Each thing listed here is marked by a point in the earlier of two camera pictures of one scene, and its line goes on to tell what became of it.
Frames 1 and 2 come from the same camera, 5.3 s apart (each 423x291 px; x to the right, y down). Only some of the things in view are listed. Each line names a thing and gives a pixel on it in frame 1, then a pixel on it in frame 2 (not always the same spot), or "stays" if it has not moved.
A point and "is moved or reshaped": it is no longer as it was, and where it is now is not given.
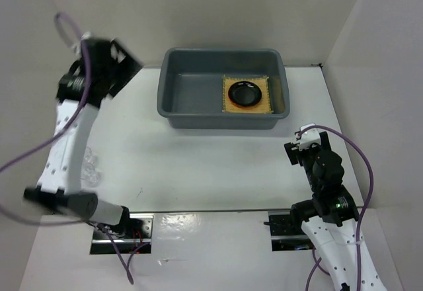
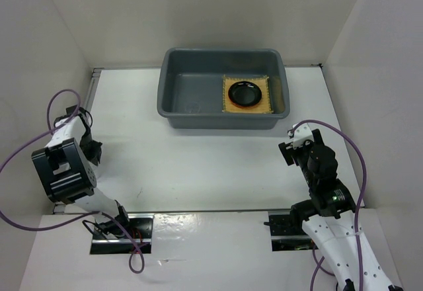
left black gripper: [131, 67] -> [94, 154]
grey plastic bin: [190, 86] stays
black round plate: [244, 92] stays
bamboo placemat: [264, 106] stays
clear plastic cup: [89, 174] is moved or reshaped
